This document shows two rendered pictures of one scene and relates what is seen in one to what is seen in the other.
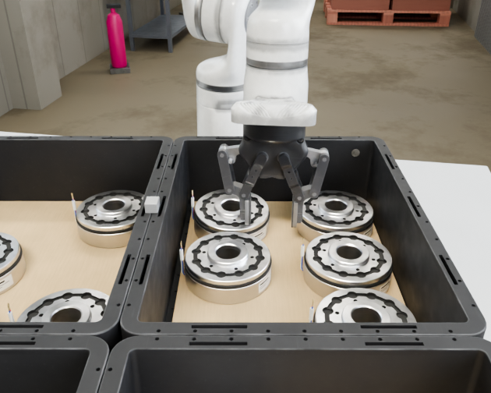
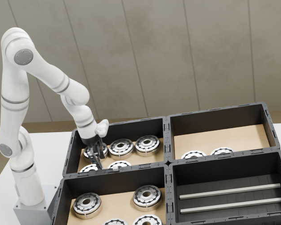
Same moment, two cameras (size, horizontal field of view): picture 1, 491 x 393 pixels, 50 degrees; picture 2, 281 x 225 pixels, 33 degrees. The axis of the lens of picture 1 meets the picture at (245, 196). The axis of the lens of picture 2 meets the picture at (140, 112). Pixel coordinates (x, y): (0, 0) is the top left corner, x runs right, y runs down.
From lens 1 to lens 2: 162 cm
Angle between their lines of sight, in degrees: 68
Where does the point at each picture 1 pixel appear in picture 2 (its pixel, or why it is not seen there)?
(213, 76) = (30, 160)
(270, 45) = (91, 116)
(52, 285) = (121, 214)
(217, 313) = not seen: hidden behind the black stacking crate
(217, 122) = (36, 176)
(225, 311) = not seen: hidden behind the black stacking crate
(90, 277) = (118, 206)
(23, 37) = not seen: outside the picture
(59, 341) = (170, 170)
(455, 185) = (38, 143)
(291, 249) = (108, 163)
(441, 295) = (149, 124)
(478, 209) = (57, 139)
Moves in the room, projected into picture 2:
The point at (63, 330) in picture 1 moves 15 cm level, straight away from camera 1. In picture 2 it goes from (167, 171) to (128, 188)
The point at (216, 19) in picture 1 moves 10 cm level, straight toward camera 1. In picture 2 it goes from (25, 140) to (52, 136)
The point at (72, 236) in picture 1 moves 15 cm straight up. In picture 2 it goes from (93, 219) to (82, 189)
